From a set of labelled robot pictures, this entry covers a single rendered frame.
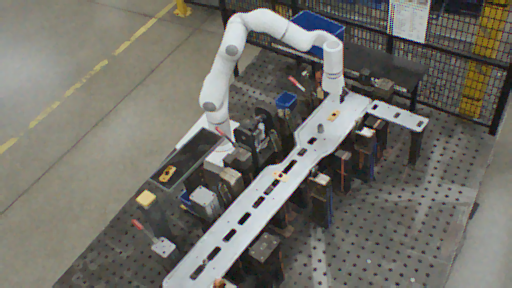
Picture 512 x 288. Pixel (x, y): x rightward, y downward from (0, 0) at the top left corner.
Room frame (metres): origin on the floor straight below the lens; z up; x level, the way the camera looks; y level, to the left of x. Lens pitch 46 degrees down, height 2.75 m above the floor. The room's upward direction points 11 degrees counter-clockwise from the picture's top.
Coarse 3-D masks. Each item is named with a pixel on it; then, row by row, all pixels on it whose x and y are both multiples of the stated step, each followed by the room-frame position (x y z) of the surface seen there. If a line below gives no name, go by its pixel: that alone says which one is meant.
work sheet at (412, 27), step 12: (396, 0) 2.11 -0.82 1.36; (408, 0) 2.07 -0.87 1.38; (420, 0) 2.03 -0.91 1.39; (432, 0) 1.98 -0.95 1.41; (396, 12) 2.11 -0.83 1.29; (408, 12) 2.06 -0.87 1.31; (420, 12) 2.02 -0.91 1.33; (396, 24) 2.11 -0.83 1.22; (408, 24) 2.06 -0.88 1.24; (420, 24) 2.01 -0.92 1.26; (396, 36) 2.10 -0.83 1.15; (408, 36) 2.05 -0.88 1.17; (420, 36) 2.01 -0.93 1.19
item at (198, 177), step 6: (198, 168) 1.48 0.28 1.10; (192, 174) 1.46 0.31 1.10; (198, 174) 1.48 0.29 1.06; (204, 174) 1.50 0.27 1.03; (186, 180) 1.47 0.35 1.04; (192, 180) 1.45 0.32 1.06; (198, 180) 1.48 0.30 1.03; (204, 180) 1.50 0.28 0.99; (186, 186) 1.49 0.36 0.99; (192, 186) 1.45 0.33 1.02; (198, 186) 1.47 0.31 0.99; (204, 186) 1.49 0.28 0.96; (192, 192) 1.46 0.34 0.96; (198, 216) 1.48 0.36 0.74
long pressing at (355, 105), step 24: (336, 96) 1.89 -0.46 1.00; (360, 96) 1.86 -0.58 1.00; (312, 120) 1.75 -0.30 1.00; (336, 120) 1.72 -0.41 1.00; (336, 144) 1.56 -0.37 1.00; (288, 192) 1.33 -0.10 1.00; (240, 216) 1.25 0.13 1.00; (264, 216) 1.23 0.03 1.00; (216, 240) 1.15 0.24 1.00; (240, 240) 1.13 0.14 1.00; (192, 264) 1.06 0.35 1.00; (216, 264) 1.04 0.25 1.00
